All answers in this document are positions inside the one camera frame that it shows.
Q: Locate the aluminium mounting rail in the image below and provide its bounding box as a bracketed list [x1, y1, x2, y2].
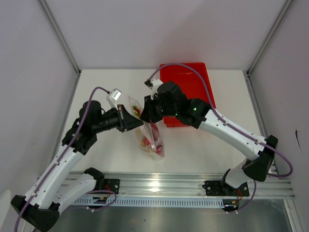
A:
[105, 173, 295, 199]

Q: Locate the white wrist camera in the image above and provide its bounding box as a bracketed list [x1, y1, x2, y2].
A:
[144, 78, 163, 100]
[106, 88, 122, 109]

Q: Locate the yellow ginger toy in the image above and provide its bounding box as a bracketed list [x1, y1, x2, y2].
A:
[140, 137, 154, 153]

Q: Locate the red plastic tray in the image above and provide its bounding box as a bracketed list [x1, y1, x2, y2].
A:
[159, 62, 217, 128]

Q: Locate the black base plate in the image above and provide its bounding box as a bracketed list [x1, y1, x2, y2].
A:
[103, 179, 120, 194]
[202, 180, 250, 197]

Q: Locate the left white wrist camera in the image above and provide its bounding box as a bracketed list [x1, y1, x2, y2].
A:
[106, 88, 122, 109]

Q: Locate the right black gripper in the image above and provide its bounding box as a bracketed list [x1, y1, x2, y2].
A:
[140, 94, 178, 124]

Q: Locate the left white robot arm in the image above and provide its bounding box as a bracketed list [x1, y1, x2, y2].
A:
[11, 101, 143, 232]

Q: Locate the white slotted cable duct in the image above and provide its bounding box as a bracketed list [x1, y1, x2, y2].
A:
[72, 196, 224, 208]

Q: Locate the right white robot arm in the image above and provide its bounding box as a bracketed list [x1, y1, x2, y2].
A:
[140, 79, 278, 195]

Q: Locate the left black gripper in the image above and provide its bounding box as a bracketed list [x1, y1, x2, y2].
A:
[92, 104, 143, 133]

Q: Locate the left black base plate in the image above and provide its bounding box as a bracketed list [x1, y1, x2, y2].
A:
[103, 179, 120, 194]

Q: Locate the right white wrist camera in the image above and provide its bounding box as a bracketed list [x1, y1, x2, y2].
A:
[144, 78, 163, 100]

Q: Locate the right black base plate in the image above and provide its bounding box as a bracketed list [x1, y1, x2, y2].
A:
[202, 180, 250, 197]

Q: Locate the clear zip top bag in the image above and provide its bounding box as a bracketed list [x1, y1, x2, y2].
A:
[127, 95, 167, 161]

